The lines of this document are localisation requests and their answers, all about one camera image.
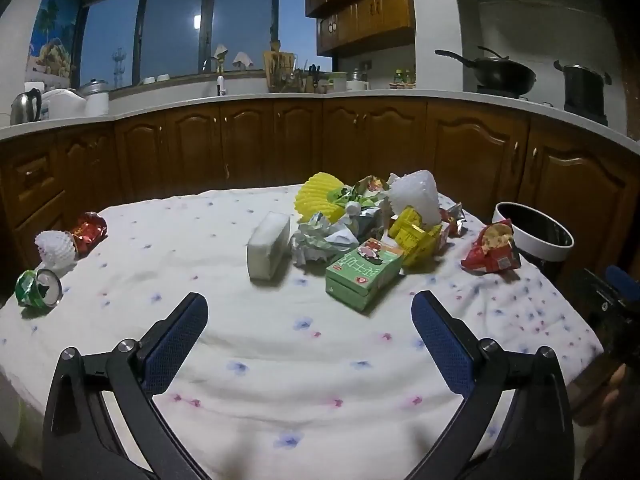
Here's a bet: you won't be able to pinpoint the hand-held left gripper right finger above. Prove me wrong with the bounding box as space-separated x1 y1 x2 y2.
411 290 576 480

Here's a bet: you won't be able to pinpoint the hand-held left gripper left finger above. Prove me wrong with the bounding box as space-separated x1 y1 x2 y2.
42 292 211 480

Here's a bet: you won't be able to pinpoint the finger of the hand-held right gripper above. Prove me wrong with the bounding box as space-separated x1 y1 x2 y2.
570 269 633 363
605 265 640 306

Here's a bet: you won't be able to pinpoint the white rimmed black bin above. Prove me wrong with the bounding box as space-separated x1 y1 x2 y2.
492 201 575 286

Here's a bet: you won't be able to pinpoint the silver foil paper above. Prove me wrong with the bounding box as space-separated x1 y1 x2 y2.
290 212 358 267

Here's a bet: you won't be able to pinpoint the green snack packet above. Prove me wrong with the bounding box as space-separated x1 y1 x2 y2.
332 180 386 211

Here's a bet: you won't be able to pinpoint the yellow foam fruit tray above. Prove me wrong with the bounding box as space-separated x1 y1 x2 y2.
295 172 351 223

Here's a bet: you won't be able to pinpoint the person's right hand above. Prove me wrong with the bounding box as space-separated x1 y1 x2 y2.
597 362 632 413

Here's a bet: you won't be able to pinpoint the red snack packet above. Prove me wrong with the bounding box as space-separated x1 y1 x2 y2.
460 218 522 273

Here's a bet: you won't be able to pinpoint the white floral tablecloth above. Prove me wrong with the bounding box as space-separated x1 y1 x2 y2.
0 185 606 480

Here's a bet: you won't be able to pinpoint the crumpled yellow carton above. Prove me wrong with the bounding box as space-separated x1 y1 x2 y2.
389 206 443 267

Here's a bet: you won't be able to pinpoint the green drink carton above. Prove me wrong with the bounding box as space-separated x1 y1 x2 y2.
325 237 405 311

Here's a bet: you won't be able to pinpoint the small red sachet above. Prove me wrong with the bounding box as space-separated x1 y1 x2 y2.
440 202 468 238

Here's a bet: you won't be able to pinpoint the white tissue pack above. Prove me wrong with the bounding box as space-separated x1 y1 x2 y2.
246 211 292 282

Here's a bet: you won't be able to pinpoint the red foil wrapper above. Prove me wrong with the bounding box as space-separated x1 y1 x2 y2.
70 211 108 256

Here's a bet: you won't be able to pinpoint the crushed green can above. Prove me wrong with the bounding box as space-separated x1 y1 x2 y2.
14 267 63 307

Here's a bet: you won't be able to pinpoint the small white foam fruit net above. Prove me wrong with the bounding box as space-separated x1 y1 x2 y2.
35 230 78 271

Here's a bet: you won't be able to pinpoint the dark stock pot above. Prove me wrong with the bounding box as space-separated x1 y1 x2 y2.
553 60 612 113

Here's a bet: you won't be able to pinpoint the black wok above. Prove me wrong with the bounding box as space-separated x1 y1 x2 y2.
434 46 537 93

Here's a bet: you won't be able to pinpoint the wooden lower cabinets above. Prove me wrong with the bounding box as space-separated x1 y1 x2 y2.
0 97 640 281

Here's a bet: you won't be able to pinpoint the wooden cabinets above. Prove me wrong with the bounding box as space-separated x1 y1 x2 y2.
0 97 640 281
302 0 436 56

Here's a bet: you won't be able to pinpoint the white pot with steel lid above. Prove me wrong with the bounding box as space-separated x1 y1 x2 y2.
77 79 110 117

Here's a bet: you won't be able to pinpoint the white rice cooker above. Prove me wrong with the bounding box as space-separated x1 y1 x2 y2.
40 88 87 120

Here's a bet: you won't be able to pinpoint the kitchen faucet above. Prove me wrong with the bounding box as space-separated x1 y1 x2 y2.
202 56 228 97

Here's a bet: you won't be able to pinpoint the steel electric kettle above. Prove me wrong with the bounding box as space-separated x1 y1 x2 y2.
10 88 43 126

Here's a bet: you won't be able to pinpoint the utensil drying rack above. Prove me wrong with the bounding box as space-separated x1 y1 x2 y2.
263 40 301 93

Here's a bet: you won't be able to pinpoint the kitchen window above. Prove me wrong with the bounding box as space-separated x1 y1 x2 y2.
80 0 333 92

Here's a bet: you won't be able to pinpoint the wooden upper cabinets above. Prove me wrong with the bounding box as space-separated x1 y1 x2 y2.
302 0 436 56

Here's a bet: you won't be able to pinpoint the beach wall poster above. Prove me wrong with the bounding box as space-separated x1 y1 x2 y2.
25 0 83 91

